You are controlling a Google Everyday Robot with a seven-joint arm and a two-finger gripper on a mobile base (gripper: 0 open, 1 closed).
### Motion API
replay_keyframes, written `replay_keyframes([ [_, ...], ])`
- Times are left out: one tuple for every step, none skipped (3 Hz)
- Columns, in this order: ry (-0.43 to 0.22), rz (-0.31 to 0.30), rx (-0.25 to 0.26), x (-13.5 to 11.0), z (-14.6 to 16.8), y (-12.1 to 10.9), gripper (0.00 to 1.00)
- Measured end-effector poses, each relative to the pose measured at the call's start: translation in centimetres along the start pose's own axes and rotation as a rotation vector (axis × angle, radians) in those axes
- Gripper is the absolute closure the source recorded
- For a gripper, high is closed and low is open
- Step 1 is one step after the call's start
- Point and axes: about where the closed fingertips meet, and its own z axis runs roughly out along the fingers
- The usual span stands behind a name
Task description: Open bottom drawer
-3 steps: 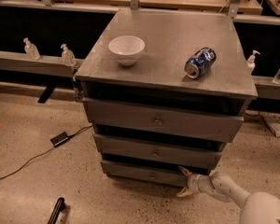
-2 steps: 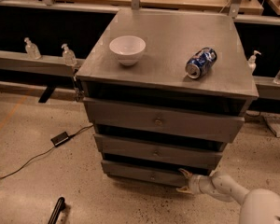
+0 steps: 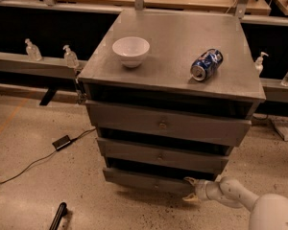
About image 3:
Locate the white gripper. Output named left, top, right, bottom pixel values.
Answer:
left=182, top=176, right=222, bottom=203

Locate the grey bottom drawer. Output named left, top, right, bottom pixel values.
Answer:
left=103, top=168, right=194, bottom=196

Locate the grey drawer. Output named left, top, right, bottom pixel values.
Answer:
left=86, top=101, right=252, bottom=147
left=97, top=138, right=228, bottom=174
left=103, top=168, right=194, bottom=196

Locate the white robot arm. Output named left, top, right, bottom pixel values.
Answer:
left=183, top=176, right=288, bottom=230

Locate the grey middle drawer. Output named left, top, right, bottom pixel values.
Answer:
left=97, top=138, right=228, bottom=174

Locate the grey wooden drawer cabinet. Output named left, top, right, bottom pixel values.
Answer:
left=80, top=11, right=265, bottom=180

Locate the grey top drawer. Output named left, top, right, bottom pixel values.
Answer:
left=86, top=101, right=252, bottom=147

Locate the grey block on floor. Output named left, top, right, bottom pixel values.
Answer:
left=272, top=120, right=288, bottom=142

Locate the crushed blue soda can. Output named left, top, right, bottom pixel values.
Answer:
left=190, top=49, right=223, bottom=81

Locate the white pump bottle right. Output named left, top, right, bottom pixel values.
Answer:
left=254, top=52, right=268, bottom=74

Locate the black power adapter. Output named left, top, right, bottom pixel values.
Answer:
left=52, top=135, right=71, bottom=150

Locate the white ceramic bowl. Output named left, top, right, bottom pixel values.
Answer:
left=112, top=36, right=150, bottom=68

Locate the clear pump bottle near cabinet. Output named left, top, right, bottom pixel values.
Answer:
left=63, top=45, right=80, bottom=68

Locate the clear pump bottle far left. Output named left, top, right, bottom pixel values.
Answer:
left=25, top=38, right=42, bottom=61

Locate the black cylindrical handle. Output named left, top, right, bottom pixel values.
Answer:
left=49, top=202, right=67, bottom=230

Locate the black power cable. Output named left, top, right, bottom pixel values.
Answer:
left=0, top=127, right=97, bottom=190

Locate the grey metal shelf rail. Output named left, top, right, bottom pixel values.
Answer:
left=0, top=52, right=75, bottom=80

